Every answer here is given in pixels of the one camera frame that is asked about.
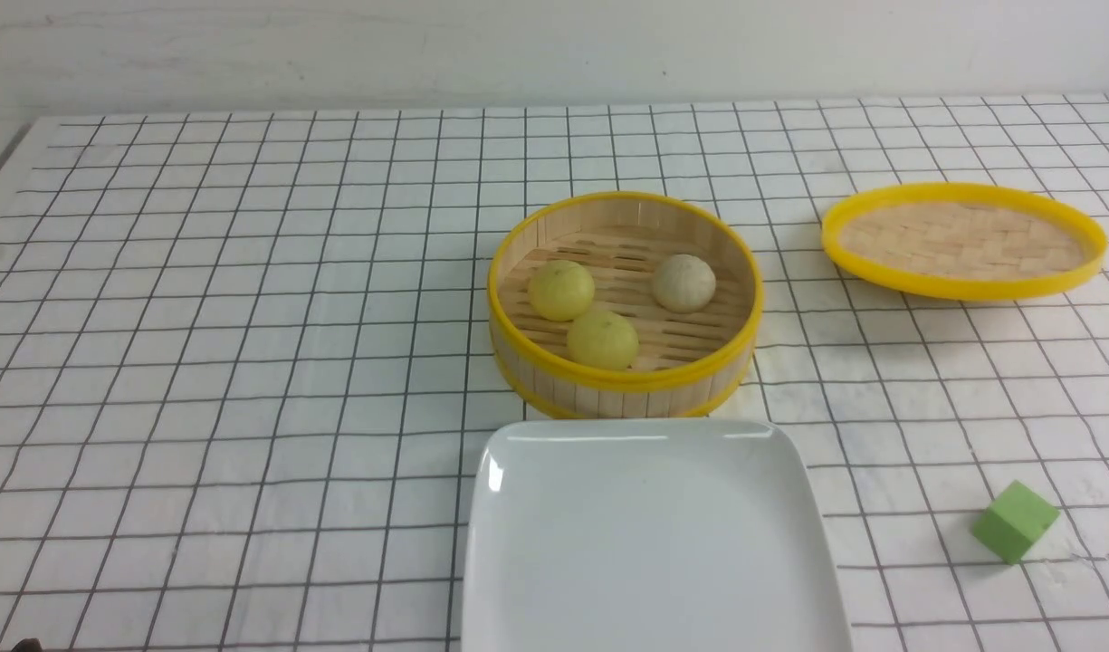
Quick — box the bamboo steamer lid yellow rim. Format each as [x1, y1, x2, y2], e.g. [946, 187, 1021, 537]
[820, 183, 1108, 302]

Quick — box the green foam cube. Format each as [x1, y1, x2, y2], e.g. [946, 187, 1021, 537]
[970, 480, 1060, 566]

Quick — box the yellow steamed bun front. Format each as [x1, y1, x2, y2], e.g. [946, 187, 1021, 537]
[567, 309, 640, 371]

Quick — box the beige steamed bun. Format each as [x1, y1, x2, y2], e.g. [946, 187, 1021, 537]
[652, 254, 718, 314]

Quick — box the bamboo steamer basket yellow rim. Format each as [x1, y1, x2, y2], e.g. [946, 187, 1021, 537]
[487, 191, 764, 418]

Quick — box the white grid tablecloth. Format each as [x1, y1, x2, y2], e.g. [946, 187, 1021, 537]
[0, 95, 1109, 651]

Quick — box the yellow steamed bun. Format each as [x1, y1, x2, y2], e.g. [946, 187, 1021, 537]
[528, 259, 596, 322]
[567, 309, 640, 371]

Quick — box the white square plate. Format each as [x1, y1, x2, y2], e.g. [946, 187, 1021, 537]
[462, 417, 855, 651]

